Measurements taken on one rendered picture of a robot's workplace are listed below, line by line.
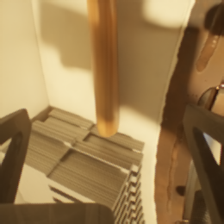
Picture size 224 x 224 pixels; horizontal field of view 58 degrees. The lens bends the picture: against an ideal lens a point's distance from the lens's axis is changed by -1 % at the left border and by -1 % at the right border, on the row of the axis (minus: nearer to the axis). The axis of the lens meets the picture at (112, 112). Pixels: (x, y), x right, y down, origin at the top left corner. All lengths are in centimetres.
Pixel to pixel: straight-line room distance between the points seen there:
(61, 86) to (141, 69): 12
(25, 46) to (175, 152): 22
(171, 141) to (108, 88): 11
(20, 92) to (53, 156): 9
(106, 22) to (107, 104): 8
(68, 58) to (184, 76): 14
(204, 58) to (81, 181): 17
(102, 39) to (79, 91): 11
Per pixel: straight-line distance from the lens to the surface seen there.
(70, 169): 24
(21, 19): 27
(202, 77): 21
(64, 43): 26
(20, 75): 28
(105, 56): 19
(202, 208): 31
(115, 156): 25
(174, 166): 29
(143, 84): 23
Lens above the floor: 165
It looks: 46 degrees down
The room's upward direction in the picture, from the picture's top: 141 degrees counter-clockwise
